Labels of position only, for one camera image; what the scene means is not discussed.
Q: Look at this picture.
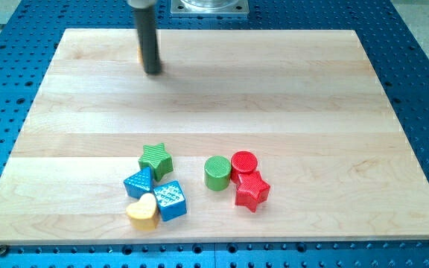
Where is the blue cube block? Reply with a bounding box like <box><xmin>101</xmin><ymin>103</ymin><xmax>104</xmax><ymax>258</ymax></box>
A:
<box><xmin>153</xmin><ymin>181</ymin><xmax>187</xmax><ymax>222</ymax></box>

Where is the light wooden board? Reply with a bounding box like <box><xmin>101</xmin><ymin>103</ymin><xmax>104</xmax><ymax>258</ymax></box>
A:
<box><xmin>0</xmin><ymin>29</ymin><xmax>429</xmax><ymax>245</ymax></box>

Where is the green star block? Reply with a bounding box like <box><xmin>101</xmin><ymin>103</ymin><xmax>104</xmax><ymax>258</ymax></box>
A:
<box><xmin>138</xmin><ymin>143</ymin><xmax>174</xmax><ymax>182</ymax></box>

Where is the red star block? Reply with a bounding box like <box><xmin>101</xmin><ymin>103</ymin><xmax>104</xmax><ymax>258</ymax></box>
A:
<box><xmin>235</xmin><ymin>171</ymin><xmax>270</xmax><ymax>213</ymax></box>

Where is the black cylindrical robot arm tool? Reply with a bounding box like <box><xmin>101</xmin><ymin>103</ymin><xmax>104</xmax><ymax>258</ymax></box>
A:
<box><xmin>127</xmin><ymin>0</ymin><xmax>162</xmax><ymax>74</ymax></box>

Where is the green cylinder block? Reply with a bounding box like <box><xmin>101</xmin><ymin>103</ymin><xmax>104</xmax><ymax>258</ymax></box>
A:
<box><xmin>204</xmin><ymin>156</ymin><xmax>231</xmax><ymax>191</ymax></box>

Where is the yellow heart block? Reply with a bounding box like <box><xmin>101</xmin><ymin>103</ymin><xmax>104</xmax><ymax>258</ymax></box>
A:
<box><xmin>126</xmin><ymin>193</ymin><xmax>159</xmax><ymax>231</ymax></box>

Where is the blue perforated metal table plate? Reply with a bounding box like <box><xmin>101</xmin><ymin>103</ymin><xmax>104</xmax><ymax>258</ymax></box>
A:
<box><xmin>0</xmin><ymin>1</ymin><xmax>429</xmax><ymax>267</ymax></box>

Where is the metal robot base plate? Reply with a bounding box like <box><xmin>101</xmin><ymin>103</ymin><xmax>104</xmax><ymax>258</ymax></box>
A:
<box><xmin>171</xmin><ymin>0</ymin><xmax>250</xmax><ymax>16</ymax></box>

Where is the red cylinder block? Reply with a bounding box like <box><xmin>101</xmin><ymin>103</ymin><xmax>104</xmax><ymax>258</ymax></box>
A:
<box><xmin>230</xmin><ymin>151</ymin><xmax>258</xmax><ymax>184</ymax></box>

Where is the blue triangle block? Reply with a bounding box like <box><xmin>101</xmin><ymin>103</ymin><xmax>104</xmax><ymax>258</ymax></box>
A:
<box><xmin>124</xmin><ymin>167</ymin><xmax>153</xmax><ymax>199</ymax></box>

